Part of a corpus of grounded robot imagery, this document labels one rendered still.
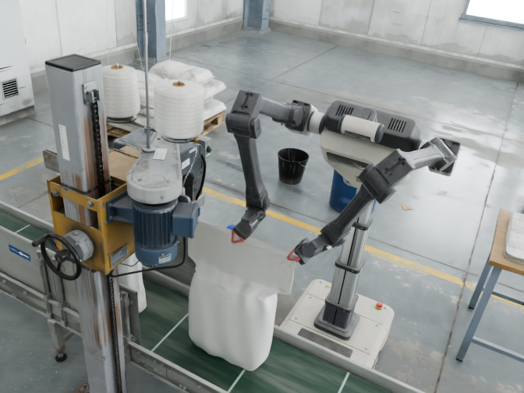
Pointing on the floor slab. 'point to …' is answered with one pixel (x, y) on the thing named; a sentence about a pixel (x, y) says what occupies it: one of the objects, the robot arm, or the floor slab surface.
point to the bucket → (292, 164)
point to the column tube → (67, 103)
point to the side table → (496, 258)
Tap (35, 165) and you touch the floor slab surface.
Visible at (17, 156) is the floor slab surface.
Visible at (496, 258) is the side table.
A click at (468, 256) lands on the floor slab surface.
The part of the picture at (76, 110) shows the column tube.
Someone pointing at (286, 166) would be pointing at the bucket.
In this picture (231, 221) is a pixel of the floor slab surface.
